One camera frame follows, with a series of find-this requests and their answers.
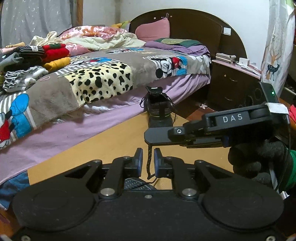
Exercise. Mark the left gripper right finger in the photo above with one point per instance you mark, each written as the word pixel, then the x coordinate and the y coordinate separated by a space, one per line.
pixel 178 172

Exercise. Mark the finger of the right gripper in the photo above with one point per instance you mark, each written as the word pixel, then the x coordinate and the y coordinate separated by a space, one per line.
pixel 164 136

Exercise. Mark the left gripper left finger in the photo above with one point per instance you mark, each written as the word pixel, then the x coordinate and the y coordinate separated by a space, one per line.
pixel 115 174

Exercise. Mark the black sneaker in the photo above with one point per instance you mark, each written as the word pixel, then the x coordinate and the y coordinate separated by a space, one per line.
pixel 137 184
pixel 159 107

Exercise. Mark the black speckled shoelace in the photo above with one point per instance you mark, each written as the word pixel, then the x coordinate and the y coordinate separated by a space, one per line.
pixel 151 177

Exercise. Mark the dark wooden nightstand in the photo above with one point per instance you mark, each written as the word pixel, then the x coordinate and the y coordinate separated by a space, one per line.
pixel 229 86

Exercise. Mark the deer print curtain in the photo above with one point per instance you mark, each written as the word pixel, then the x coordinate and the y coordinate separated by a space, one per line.
pixel 279 44

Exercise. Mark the folded purple blanket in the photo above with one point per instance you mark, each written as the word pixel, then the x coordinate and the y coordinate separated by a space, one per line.
pixel 186 46

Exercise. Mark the cartoon patchwork blanket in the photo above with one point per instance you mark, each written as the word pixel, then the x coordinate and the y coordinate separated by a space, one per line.
pixel 90 78

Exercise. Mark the dark wooden headboard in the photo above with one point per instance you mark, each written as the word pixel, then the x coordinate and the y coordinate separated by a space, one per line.
pixel 213 32

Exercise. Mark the purple bed sheet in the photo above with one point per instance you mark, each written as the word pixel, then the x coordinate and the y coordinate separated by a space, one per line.
pixel 56 136

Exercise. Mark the pink pillow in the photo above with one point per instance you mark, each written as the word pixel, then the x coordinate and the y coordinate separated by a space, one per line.
pixel 153 31

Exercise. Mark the folded yellow garment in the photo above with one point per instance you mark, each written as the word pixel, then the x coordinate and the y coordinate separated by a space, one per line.
pixel 57 64

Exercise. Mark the floral cream quilt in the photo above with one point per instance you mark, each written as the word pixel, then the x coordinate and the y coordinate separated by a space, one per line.
pixel 85 39

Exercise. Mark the folded red clothes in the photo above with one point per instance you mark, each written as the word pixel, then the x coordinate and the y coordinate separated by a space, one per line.
pixel 54 52

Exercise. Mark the folded grey striped clothes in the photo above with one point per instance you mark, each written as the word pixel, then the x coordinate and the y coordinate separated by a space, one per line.
pixel 21 80

